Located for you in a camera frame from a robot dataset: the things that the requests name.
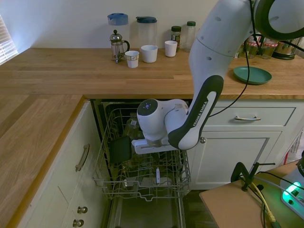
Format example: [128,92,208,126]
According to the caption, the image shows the wooden robot mounting table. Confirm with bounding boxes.
[199,159,304,228]

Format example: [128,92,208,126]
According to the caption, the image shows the window blinds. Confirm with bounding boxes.
[0,13,19,67]

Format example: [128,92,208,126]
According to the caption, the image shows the device with green light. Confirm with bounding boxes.
[257,171,294,228]

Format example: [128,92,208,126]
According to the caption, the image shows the black C-clamp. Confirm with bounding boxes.
[231,161,277,192]

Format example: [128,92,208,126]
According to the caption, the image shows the large white mug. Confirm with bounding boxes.
[140,44,159,64]

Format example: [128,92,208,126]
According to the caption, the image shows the silver drawer handle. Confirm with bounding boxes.
[75,143,90,172]
[234,115,262,122]

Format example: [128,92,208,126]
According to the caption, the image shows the spice jar dark lid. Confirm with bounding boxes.
[171,25,182,51]

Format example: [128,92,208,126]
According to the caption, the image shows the white kitchen base cabinet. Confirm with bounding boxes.
[187,98,304,191]
[16,99,112,228]

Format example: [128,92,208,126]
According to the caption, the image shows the grey cable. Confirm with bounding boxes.
[251,176,286,191]

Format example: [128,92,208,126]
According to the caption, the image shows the stainless dishwasher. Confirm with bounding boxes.
[90,98,194,228]

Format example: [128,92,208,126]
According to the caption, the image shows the glass jar red checkered lid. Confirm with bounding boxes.
[245,41,259,59]
[262,40,279,60]

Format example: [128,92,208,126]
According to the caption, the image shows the teal plate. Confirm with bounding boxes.
[232,66,273,86]

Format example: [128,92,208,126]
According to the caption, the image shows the glass French press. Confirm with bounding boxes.
[109,29,131,64]

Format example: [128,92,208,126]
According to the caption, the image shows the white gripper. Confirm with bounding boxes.
[131,138,178,168]

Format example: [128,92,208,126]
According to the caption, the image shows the black square container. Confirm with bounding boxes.
[109,135,133,165]

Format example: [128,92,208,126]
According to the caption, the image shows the white paper cup with print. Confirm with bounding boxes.
[124,50,140,69]

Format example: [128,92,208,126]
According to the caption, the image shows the clear glass jar with label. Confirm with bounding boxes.
[123,117,141,138]

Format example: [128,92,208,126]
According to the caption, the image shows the clear bottle green cap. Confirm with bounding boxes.
[184,20,199,53]

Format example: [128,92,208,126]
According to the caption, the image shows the clear pitcher dark blue lid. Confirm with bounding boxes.
[135,16,158,48]

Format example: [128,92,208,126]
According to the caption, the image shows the yellow cable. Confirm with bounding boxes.
[251,181,278,223]

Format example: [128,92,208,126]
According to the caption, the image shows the wire dishwasher rack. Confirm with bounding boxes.
[92,107,192,202]

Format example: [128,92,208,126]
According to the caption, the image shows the chrome electric kettle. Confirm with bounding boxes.
[271,37,300,60]

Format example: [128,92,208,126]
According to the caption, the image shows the small white cup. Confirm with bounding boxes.
[164,40,179,58]

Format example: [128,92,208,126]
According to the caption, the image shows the white bag red print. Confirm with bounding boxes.
[283,127,304,165]

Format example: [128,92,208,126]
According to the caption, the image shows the clear pitcher light blue lid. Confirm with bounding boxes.
[107,12,129,52]

